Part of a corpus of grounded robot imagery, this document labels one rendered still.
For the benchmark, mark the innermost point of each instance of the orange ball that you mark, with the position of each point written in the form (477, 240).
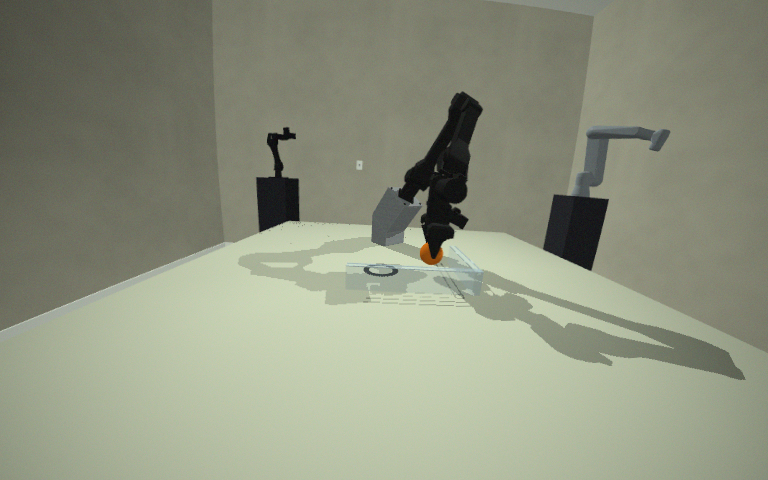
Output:
(426, 256)

